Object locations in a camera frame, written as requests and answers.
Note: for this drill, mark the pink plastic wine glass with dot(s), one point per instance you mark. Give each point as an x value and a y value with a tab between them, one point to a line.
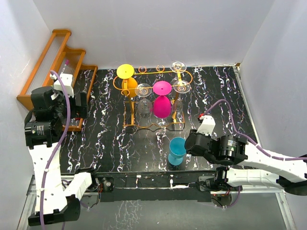
162	105

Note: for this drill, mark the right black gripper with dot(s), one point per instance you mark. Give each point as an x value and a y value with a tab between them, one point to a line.
194	131

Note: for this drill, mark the orange plastic wine glass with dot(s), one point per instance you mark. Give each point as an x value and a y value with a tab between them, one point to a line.
126	72

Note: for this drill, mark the orange wooden stepped shelf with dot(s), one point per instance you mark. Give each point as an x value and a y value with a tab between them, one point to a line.
55	54

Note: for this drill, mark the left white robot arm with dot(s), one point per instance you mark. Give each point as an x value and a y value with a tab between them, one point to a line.
44	134

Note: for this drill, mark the clear flute glass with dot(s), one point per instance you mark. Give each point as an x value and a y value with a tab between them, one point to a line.
178	67
181	87

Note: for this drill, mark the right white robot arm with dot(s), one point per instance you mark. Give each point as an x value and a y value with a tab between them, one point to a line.
240	163

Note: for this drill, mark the black table front rail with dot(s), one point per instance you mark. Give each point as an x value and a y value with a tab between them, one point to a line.
162	186

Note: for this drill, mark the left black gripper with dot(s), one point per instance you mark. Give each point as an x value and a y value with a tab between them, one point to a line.
79	110

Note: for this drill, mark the clear flute glass front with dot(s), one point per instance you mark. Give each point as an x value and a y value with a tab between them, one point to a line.
181	87

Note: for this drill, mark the clear grey wine glass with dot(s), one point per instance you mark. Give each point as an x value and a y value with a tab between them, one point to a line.
144	106

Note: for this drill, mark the blue plastic wine glass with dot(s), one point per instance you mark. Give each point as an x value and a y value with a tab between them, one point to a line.
176	151

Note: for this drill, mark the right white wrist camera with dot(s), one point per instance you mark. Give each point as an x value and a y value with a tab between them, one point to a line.
207	124

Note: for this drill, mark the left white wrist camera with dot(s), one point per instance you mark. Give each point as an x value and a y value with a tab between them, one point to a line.
67	80

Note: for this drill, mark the gold wire wine glass rack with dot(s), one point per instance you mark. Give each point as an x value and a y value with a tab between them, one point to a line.
131	115

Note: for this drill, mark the pink capped marker pen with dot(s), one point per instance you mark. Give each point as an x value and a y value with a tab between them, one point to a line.
65	65

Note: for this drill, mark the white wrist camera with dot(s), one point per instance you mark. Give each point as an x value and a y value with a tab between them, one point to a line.
67	80
207	124

